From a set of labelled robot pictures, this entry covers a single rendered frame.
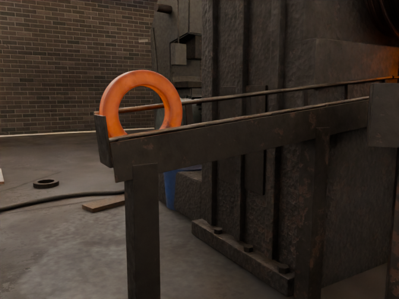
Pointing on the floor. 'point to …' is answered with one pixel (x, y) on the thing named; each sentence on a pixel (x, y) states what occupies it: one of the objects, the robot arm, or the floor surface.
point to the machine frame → (228, 199)
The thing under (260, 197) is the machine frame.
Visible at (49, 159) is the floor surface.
